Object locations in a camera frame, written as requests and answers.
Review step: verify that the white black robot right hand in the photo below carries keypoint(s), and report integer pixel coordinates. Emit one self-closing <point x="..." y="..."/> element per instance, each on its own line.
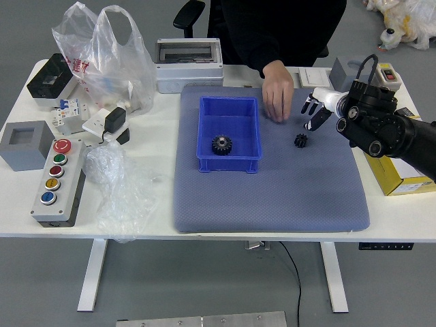
<point x="327" y="97"/>

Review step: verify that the person's right hand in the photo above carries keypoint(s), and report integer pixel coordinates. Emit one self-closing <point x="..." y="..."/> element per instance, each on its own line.
<point x="277" y="88"/>

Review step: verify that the blue plastic box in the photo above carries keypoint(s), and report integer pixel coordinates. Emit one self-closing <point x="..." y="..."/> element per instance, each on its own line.
<point x="238" y="116"/>

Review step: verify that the small black gear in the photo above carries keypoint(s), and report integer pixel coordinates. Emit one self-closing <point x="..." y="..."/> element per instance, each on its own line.
<point x="301" y="140"/>

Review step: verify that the big black gear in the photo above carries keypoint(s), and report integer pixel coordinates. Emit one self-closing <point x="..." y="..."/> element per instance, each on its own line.
<point x="222" y="145"/>

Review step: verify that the grey enclosure with clear lid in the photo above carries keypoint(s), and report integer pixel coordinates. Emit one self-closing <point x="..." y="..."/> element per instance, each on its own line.
<point x="189" y="73"/>

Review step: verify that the clear plastic bag red print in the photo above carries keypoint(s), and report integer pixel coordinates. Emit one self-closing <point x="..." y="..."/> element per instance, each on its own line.
<point x="102" y="68"/>

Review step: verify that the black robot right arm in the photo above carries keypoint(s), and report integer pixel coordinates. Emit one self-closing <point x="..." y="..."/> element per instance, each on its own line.
<point x="391" y="126"/>

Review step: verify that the small black box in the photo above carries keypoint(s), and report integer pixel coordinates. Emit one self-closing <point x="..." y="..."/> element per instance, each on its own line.
<point x="408" y="112"/>

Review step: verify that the yellow white cardboard box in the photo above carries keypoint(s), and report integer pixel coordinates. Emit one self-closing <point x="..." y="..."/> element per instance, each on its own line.
<point x="385" y="173"/>

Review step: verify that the grey block round hole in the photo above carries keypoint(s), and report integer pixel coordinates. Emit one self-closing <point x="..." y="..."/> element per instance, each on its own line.
<point x="339" y="73"/>

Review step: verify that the person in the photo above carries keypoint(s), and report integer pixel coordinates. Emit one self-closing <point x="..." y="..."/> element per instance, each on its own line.
<point x="272" y="27"/>

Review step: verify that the grey-blue padded mat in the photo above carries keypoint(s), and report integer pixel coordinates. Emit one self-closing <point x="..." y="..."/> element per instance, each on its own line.
<point x="272" y="197"/>

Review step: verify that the white yellow plush toy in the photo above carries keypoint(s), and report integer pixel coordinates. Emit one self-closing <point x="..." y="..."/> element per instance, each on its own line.
<point x="419" y="20"/>

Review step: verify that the black table control panel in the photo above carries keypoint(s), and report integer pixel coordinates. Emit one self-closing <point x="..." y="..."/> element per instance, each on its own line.
<point x="386" y="246"/>

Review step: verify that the black plug block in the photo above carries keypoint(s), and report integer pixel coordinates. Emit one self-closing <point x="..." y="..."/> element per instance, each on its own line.
<point x="123" y="137"/>

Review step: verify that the black power adapter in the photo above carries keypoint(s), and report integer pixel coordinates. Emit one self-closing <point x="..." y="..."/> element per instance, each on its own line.
<point x="115" y="119"/>

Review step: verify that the white table leg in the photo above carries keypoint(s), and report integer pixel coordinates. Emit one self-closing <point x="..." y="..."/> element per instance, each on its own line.
<point x="335" y="279"/>
<point x="92" y="272"/>

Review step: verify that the crumpled clear plastic film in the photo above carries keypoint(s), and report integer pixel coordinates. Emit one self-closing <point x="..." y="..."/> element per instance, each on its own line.
<point x="116" y="190"/>

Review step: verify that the white blue circuit breaker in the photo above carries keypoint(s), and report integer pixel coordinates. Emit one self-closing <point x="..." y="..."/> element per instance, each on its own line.
<point x="69" y="107"/>

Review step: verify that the white orange terminal block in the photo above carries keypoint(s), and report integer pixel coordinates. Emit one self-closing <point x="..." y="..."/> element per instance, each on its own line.
<point x="60" y="121"/>

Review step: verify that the grey five-button control station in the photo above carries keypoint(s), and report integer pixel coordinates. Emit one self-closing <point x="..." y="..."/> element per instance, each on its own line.
<point x="51" y="201"/>

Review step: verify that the grey block square recess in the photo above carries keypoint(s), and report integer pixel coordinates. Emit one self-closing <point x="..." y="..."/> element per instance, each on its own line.
<point x="20" y="153"/>

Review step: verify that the white wall switch plate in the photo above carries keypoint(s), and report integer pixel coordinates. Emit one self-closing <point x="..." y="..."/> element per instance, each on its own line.
<point x="313" y="77"/>

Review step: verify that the grey switch box red button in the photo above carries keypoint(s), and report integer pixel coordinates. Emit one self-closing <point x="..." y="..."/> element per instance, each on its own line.
<point x="388" y="76"/>

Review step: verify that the metal bracket under table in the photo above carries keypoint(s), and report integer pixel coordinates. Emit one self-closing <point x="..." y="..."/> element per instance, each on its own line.
<point x="257" y="245"/>

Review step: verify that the white wall socket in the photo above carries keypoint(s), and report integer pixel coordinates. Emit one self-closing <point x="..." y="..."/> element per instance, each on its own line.
<point x="93" y="124"/>

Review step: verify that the black white enclosure box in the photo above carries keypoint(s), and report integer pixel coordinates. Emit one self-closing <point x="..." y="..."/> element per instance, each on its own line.
<point x="47" y="81"/>

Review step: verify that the metal base plate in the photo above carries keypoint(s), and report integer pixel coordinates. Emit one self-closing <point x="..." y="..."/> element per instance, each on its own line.
<point x="204" y="321"/>

